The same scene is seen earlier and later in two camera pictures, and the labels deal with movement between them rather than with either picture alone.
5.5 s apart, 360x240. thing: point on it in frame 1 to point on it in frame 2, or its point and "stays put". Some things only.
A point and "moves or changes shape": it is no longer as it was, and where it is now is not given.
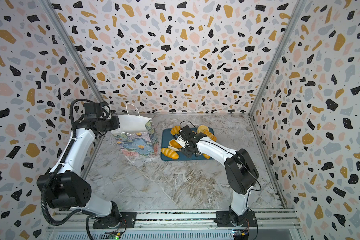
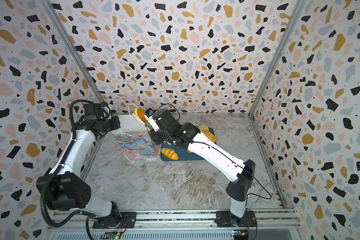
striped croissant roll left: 170,153 stays put
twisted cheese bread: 210,134 stays put
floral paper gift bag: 136,136 stays put
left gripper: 115,121 stays put
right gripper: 186,149 to 155,132
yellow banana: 174,143 moves or changes shape
